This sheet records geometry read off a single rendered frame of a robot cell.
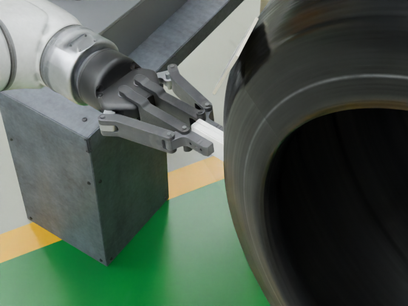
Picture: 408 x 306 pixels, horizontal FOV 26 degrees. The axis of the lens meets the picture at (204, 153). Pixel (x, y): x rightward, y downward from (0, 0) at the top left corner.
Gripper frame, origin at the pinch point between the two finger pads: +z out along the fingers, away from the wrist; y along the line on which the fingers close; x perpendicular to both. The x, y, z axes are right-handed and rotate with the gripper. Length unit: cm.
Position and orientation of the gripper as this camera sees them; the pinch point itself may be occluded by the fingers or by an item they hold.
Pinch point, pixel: (218, 144)
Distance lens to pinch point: 97.9
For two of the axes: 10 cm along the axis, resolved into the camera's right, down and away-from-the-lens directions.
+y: 6.8, -5.6, 4.7
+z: 7.2, 4.2, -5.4
